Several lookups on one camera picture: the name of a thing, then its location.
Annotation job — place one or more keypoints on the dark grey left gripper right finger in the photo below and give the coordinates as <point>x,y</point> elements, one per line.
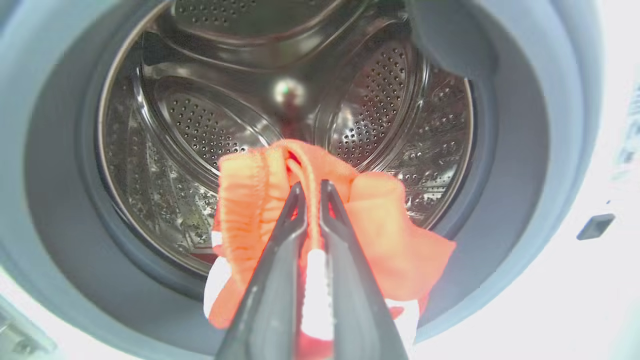
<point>357,300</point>

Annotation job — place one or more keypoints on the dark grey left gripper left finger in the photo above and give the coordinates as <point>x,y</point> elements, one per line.
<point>272,295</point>

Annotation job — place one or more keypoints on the orange and white garment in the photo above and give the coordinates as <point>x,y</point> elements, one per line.
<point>385,235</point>

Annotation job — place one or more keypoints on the white front-load washing machine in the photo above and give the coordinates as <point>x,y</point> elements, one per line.
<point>550,280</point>

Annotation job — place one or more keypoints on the stainless steel washer drum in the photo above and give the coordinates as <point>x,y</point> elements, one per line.
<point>210,125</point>

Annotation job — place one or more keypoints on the grey rubber door gasket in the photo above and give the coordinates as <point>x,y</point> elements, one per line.
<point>60,200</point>

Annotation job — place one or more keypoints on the dark door latch slot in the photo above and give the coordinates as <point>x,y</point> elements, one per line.
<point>595,226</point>

